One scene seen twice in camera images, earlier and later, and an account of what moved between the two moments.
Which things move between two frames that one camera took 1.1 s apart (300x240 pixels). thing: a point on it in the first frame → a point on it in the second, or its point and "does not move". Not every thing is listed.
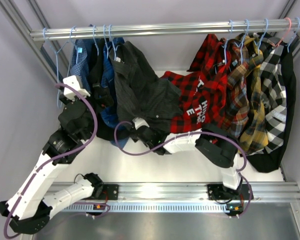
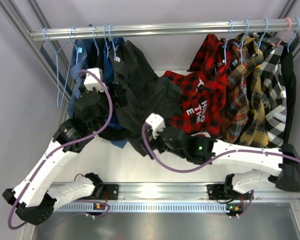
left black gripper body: x=100 y=92 → x=117 y=91
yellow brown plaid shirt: x=245 y=117 does not move
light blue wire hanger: x=112 y=42 does not move
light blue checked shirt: x=79 y=65 does not move
